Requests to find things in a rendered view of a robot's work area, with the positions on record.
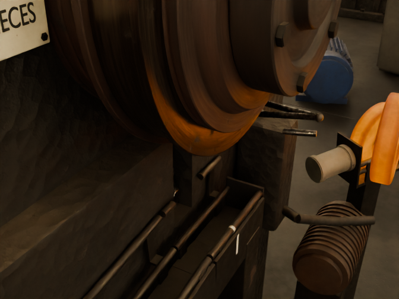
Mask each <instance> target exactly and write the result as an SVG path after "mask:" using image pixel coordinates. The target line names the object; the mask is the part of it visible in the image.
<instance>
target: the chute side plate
mask: <svg viewBox="0 0 399 299"><path fill-rule="evenodd" d="M264 201H265V198H263V197H262V198H261V199H260V200H259V202H258V203H257V205H256V206H255V208H254V209H253V210H252V211H251V212H250V214H249V215H248V216H247V217H246V219H245V220H244V222H243V223H242V224H241V225H240V227H239V228H238V229H237V231H236V232H235V233H234V235H233V236H232V238H231V239H230V240H229V241H228V243H227V244H226V246H225V247H224V249H223V250H222V251H221V252H220V253H219V254H218V256H217V257H216V258H215V260H214V263H212V264H211V266H210V267H209V268H208V270H207V272H206V273H205V275H204V276H203V278H202V280H201V281H200V282H199V283H198V285H197V286H196V287H195V289H194V290H193V292H192V294H191V295H190V296H189V298H188V299H218V297H219V295H220V294H221V292H222V291H223V290H224V288H225V287H226V285H227V284H228V282H229V281H230V279H231V278H232V276H233V275H234V274H235V272H236V271H237V269H238V267H239V266H240V264H241V263H242V262H243V260H244V259H245V255H246V244H247V243H248V241H249V240H250V239H251V237H252V236H253V234H254V233H255V232H256V230H257V229H258V227H260V230H259V237H260V235H261V231H262V220H263V213H264ZM238 235H239V242H238V252H237V254H236V245H237V236H238Z"/></svg>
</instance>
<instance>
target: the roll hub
mask: <svg viewBox="0 0 399 299"><path fill-rule="evenodd" d="M340 5H341V0H229V31H230V41H231V46H232V52H233V57H234V60H235V64H236V67H237V70H238V72H239V74H240V76H241V77H242V79H243V81H244V82H245V84H246V85H247V86H248V87H250V88H252V89H254V90H260V91H265V92H268V93H273V94H278V95H281V96H286V97H294V96H296V95H298V94H299V93H298V92H297V86H296V84H297V81H298V77H299V75H300V74H301V73H302V72H307V73H308V74H309V82H308V84H309V83H310V81H311V80H312V78H313V77H314V75H315V73H316V71H317V70H318V68H319V66H320V64H321V61H322V59H323V57H324V55H325V52H326V49H327V47H328V44H329V42H330V38H329V37H328V30H329V27H330V23H331V22H332V20H337V16H338V12H339V9H340ZM282 22H289V23H290V28H291V34H290V38H289V42H288V44H287V45H285V47H277V45H276V32H277V28H278V25H279V24H281V23H282Z"/></svg>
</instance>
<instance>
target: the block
mask: <svg viewBox="0 0 399 299"><path fill-rule="evenodd" d="M283 128H289V129H298V120H297V119H282V118H272V117H257V119H256V120H255V121H254V123H253V124H252V126H251V127H250V128H249V129H248V131H247V132H246V133H245V134H244V136H243V137H241V139H240V140H238V151H237V172H236V179H238V180H241V181H244V182H248V183H251V184H253V185H257V186H261V187H264V198H265V201H264V213H263V220H262V228H263V229H266V230H269V231H275V230H276V229H277V228H278V226H279V225H280V223H281V222H282V220H283V219H284V217H285V216H284V215H283V214H282V211H283V208H284V206H286V205H287V206H288V204H289V195H290V186H291V181H292V171H293V162H294V157H295V148H296V139H297V135H283V134H282V130H283Z"/></svg>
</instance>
